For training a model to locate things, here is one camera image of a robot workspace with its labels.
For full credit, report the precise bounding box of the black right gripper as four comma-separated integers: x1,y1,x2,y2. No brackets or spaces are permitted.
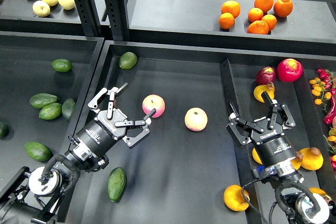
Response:
226,91,296,167

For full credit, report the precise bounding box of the orange middle small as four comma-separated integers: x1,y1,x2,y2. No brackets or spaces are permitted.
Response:
248,7,264,23

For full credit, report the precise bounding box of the orange top right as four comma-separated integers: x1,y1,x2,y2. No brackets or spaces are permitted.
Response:
273,0,293,18

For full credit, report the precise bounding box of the black tray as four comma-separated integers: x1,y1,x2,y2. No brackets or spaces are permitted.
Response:
59,41,259,223
220,52,335,198
1,31,103,187

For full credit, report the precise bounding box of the black shelf post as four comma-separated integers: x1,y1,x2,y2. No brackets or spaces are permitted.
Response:
104,0,130,41
75,0,101,37

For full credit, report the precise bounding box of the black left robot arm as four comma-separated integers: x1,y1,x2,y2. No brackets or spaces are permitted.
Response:
1,83,156,223

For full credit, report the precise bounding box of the black right tray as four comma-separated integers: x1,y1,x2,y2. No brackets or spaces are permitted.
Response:
220,52,335,198

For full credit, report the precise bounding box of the orange lower left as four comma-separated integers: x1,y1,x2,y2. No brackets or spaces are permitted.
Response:
218,13,235,30

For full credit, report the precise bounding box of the orange front bottom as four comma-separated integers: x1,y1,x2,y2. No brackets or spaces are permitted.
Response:
247,20,269,35

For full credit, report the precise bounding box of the pale yellow pear right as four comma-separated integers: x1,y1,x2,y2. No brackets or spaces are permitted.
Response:
58,0,75,10

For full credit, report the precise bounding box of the green avocado tray corner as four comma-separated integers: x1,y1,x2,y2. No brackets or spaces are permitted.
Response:
119,52,138,70

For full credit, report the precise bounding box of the dark green avocado cluster right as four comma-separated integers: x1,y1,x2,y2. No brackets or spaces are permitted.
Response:
61,98,76,121

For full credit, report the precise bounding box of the black shelf post right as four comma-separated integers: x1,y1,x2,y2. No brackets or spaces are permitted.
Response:
104,0,130,41

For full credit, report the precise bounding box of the dark red apple right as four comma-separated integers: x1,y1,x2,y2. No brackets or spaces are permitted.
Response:
256,67,276,85

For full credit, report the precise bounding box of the bright red apple right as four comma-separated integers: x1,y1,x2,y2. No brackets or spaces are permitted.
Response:
276,58,303,82

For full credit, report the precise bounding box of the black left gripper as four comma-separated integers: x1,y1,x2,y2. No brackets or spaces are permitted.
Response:
75,82,156,161

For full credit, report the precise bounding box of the pale pink apple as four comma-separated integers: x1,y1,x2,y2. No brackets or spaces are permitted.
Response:
184,108,208,132

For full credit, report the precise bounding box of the black shelf post left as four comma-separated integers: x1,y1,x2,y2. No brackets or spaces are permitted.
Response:
75,0,101,37

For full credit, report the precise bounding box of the pink red apple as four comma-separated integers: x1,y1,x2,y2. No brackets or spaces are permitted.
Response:
142,94,165,118

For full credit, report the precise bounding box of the small tomatoes right edge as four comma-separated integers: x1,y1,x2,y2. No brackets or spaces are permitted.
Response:
323,117,335,173

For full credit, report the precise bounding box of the black left tray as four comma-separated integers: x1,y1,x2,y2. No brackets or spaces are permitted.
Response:
1,31,103,187

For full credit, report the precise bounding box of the dark avocado left edge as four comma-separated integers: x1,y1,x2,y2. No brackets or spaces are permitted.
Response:
0,122,8,137

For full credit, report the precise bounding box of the orange top centre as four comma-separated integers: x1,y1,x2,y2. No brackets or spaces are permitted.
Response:
254,0,274,13

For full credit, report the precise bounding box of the black centre tray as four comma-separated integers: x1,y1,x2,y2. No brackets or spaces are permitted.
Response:
59,41,259,223

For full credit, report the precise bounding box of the black metal divider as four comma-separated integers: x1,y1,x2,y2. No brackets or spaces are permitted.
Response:
219,58,261,223

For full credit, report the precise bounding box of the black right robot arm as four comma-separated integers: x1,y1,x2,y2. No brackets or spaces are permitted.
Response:
226,91,335,223

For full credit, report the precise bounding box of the orange right lower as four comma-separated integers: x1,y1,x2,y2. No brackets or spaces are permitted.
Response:
261,14,277,31

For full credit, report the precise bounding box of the cherry tomato bunch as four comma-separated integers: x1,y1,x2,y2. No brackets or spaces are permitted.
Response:
309,68,335,105

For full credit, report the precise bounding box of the red chili pepper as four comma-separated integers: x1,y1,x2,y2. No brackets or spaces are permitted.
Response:
323,95,335,125

